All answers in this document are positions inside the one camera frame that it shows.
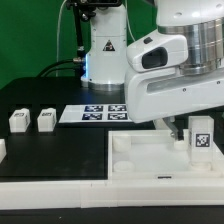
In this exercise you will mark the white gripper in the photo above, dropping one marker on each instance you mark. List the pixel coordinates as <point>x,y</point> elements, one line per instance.
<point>155,88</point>

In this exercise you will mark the white square table top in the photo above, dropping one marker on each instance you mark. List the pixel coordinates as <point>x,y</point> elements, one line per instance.
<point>153,154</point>

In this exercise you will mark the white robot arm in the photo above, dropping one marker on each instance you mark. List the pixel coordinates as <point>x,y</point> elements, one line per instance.
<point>201,22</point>

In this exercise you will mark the white marker sheet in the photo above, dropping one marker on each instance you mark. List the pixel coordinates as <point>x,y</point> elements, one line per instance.
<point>99,113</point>

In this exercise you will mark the white u-shaped obstacle fence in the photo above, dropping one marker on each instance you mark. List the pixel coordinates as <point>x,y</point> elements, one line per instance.
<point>111,193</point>

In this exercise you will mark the black camera pole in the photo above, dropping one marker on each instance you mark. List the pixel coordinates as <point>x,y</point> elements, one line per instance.
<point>84,10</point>

